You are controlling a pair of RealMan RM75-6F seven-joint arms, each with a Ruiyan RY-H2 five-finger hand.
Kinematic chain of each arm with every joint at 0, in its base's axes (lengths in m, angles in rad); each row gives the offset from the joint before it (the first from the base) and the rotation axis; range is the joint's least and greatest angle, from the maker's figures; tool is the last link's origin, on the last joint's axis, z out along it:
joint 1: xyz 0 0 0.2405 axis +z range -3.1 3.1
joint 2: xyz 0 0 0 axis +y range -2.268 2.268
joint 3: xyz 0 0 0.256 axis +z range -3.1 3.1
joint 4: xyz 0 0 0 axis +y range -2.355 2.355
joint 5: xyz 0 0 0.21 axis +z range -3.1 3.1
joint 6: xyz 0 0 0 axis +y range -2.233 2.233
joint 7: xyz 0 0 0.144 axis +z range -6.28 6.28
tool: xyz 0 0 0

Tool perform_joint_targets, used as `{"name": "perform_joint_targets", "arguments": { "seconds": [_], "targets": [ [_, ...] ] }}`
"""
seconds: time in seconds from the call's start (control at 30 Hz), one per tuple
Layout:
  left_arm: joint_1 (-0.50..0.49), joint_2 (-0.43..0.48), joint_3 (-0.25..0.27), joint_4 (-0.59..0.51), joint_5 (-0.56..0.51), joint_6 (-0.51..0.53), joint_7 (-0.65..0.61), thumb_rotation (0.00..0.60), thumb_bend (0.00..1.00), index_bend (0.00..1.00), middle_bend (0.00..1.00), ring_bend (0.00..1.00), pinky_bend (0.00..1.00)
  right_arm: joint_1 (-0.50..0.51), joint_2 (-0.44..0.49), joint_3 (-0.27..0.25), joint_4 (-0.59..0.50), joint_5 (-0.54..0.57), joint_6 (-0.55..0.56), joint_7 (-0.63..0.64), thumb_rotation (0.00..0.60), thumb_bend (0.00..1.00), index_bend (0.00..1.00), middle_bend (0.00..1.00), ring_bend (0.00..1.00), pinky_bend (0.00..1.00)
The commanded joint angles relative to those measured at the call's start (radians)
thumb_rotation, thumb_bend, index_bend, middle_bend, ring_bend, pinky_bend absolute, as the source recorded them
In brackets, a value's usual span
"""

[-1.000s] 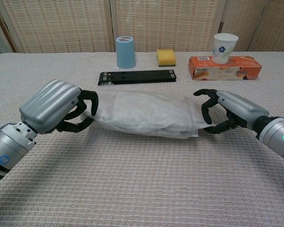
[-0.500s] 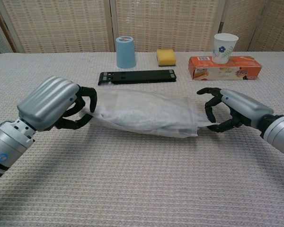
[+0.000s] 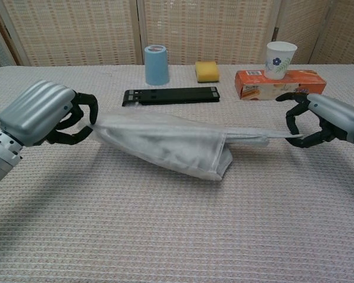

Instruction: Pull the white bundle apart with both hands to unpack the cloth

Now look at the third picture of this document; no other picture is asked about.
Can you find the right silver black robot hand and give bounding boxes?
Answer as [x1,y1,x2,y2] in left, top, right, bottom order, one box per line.
[276,92,354,157]

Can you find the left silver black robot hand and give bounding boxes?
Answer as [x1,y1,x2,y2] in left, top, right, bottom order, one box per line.
[0,80,100,147]

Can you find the white clothes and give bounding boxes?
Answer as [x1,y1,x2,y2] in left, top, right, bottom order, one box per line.
[106,123,306,180]

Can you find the white cloth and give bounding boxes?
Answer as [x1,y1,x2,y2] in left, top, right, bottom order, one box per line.
[91,111,234,181]

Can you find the orange cardboard box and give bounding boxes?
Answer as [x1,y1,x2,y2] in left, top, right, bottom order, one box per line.
[234,69,327,102]

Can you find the white floral paper cup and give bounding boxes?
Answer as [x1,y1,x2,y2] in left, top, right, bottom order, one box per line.
[264,41,298,80]

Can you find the woven folding screen panel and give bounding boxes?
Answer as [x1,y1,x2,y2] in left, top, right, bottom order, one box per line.
[273,0,335,64]
[0,0,143,67]
[137,0,284,65]
[309,0,354,65]

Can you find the light blue plastic cup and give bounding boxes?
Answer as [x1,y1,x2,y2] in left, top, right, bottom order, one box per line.
[143,44,169,86]

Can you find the black folded laptop stand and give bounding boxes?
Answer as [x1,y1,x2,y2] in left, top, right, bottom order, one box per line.
[121,87,221,107]

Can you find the yellow sponge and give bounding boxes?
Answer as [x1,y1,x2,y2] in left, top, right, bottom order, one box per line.
[195,61,221,84]

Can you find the pale woven tablecloth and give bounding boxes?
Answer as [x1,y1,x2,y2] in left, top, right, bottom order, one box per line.
[0,63,354,283]

